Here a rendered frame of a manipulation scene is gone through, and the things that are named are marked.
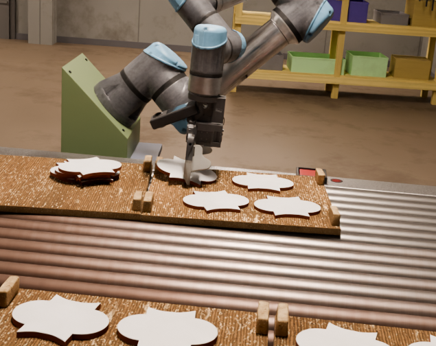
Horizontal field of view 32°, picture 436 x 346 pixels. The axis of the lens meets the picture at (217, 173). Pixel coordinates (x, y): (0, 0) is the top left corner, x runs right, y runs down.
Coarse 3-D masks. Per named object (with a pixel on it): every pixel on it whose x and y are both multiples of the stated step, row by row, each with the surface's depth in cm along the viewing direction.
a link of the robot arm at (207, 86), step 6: (192, 78) 172; (198, 78) 171; (204, 78) 171; (210, 78) 171; (216, 78) 172; (192, 84) 172; (198, 84) 171; (204, 84) 171; (210, 84) 171; (216, 84) 172; (192, 90) 173; (198, 90) 172; (204, 90) 172; (210, 90) 172; (216, 90) 173; (204, 96) 173; (210, 96) 173
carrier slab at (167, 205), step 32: (160, 192) 171; (192, 192) 172; (256, 192) 176; (288, 192) 177; (320, 192) 179; (192, 224) 158; (224, 224) 157; (256, 224) 157; (288, 224) 157; (320, 224) 159
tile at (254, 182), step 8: (240, 176) 183; (248, 176) 184; (256, 176) 184; (264, 176) 185; (272, 176) 185; (240, 184) 178; (248, 184) 178; (256, 184) 179; (264, 184) 179; (272, 184) 179; (280, 184) 180; (288, 184) 180
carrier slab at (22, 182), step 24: (0, 168) 179; (24, 168) 180; (48, 168) 182; (0, 192) 163; (24, 192) 164; (48, 192) 166; (72, 192) 167; (96, 192) 168; (120, 192) 169; (144, 192) 170; (96, 216) 157; (120, 216) 158
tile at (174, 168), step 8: (160, 160) 182; (168, 160) 183; (176, 160) 184; (184, 160) 185; (160, 168) 178; (168, 168) 179; (176, 168) 180; (176, 176) 176; (192, 176) 178; (200, 176) 179; (208, 176) 180; (216, 176) 182; (192, 184) 176
